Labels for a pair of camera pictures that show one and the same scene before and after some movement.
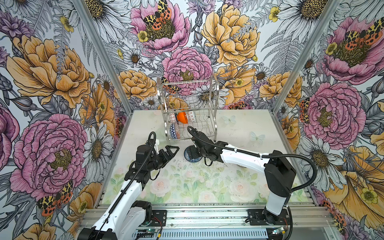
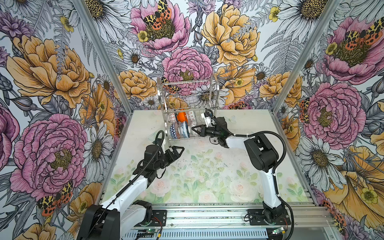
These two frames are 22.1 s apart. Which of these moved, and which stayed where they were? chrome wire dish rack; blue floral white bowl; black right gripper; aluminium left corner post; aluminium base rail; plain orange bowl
Moved: black right gripper; blue floral white bowl
Stayed: chrome wire dish rack; plain orange bowl; aluminium base rail; aluminium left corner post
